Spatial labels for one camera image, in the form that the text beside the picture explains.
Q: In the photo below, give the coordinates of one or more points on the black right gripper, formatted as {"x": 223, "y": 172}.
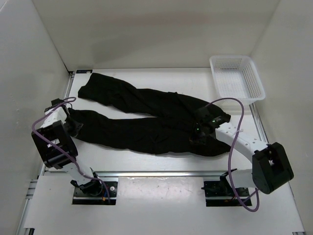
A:
{"x": 193, "y": 138}

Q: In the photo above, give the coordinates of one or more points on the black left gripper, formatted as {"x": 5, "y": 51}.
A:
{"x": 75, "y": 132}

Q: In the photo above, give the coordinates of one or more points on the black trousers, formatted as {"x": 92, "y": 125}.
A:
{"x": 167, "y": 122}

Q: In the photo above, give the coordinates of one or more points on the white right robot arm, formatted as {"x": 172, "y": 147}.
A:
{"x": 245, "y": 144}

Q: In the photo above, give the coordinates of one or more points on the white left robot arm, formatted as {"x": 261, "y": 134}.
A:
{"x": 52, "y": 137}

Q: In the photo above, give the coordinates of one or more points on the black corner label plate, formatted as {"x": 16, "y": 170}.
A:
{"x": 83, "y": 71}

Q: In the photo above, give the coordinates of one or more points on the white perforated plastic basket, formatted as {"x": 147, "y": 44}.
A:
{"x": 236, "y": 76}

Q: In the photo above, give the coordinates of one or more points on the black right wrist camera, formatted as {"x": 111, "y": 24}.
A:
{"x": 203, "y": 114}

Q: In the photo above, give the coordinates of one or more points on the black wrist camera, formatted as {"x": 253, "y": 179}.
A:
{"x": 203, "y": 114}
{"x": 55, "y": 103}

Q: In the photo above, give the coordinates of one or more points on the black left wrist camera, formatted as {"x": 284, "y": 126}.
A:
{"x": 55, "y": 103}

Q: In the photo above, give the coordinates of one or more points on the aluminium left frame rail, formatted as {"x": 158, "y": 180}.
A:
{"x": 43, "y": 170}

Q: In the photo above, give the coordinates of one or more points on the aluminium front frame rail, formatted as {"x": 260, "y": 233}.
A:
{"x": 114, "y": 174}

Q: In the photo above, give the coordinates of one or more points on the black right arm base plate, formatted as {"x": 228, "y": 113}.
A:
{"x": 215, "y": 196}

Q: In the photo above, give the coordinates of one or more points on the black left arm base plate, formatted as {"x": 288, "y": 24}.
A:
{"x": 93, "y": 193}

